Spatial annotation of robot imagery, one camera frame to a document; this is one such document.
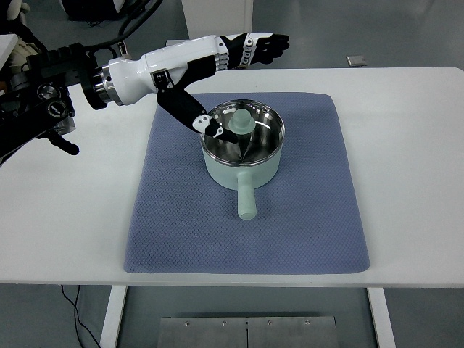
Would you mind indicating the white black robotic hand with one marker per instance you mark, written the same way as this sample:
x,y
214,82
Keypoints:
x,y
169,71

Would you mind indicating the green pot with handle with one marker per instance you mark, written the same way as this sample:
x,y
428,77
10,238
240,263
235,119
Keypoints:
x,y
240,170

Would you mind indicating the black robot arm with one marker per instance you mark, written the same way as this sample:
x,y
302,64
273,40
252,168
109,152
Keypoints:
x,y
36,103

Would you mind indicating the black equipment on floor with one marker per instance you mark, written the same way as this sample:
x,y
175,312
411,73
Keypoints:
x,y
101,10

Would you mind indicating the steel lid with green knob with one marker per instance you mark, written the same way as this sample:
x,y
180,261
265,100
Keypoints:
x,y
260,131

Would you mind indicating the seated person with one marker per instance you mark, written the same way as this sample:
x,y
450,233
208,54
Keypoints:
x,y
13,22

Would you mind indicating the small grey floor plate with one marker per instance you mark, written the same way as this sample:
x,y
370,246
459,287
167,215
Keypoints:
x,y
356,61

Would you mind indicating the blue quilted mat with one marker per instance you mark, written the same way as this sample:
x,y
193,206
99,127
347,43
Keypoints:
x,y
305,220

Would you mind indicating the white pedestal stand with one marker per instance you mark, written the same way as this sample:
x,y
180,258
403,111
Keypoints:
x,y
215,27

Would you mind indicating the metal base plate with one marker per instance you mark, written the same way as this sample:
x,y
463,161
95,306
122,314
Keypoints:
x,y
248,332

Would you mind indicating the white table frame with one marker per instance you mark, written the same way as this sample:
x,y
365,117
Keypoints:
x,y
376,296

